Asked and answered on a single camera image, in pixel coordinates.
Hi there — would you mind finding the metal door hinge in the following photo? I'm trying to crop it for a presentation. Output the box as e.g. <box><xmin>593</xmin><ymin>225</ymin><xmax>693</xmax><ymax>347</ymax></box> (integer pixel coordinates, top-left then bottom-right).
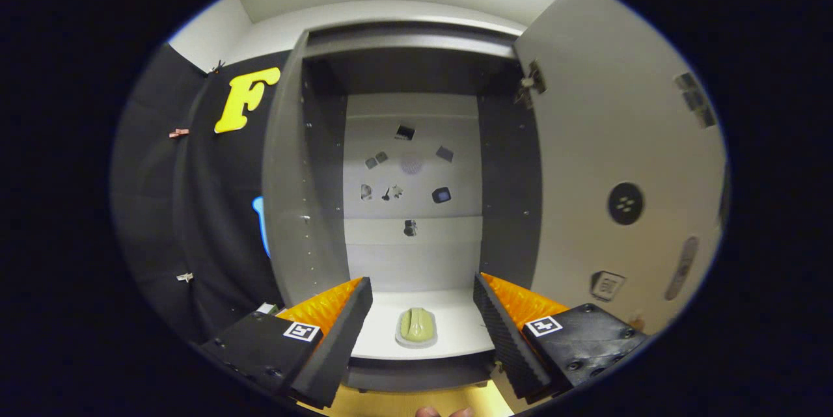
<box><xmin>521</xmin><ymin>61</ymin><xmax>547</xmax><ymax>109</ymax></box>

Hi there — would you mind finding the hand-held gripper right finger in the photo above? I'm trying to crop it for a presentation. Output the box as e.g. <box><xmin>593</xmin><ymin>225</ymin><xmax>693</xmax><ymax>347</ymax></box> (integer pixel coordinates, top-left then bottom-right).
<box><xmin>473</xmin><ymin>273</ymin><xmax>650</xmax><ymax>403</ymax></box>

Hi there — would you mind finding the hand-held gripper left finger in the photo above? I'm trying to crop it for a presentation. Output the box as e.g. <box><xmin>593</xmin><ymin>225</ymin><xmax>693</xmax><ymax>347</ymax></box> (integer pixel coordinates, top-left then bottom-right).
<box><xmin>198</xmin><ymin>277</ymin><xmax>373</xmax><ymax>409</ymax></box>

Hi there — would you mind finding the grey cabinet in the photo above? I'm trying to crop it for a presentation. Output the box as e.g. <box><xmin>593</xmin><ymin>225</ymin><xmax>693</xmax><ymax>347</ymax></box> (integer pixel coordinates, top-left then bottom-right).
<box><xmin>262</xmin><ymin>20</ymin><xmax>544</xmax><ymax>393</ymax></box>

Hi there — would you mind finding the black backdrop cloth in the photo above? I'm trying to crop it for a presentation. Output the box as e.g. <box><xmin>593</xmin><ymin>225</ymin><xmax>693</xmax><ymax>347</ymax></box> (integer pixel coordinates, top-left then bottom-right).
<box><xmin>111</xmin><ymin>43</ymin><xmax>294</xmax><ymax>343</ymax></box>

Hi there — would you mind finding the beige cabinet door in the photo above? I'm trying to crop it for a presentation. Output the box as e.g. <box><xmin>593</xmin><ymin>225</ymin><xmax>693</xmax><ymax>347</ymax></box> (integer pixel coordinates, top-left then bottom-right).
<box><xmin>513</xmin><ymin>0</ymin><xmax>728</xmax><ymax>336</ymax></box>

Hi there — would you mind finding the green object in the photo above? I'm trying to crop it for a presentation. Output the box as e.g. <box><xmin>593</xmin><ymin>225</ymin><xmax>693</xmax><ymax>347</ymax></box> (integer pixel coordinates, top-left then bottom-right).
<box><xmin>395</xmin><ymin>307</ymin><xmax>438</xmax><ymax>349</ymax></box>

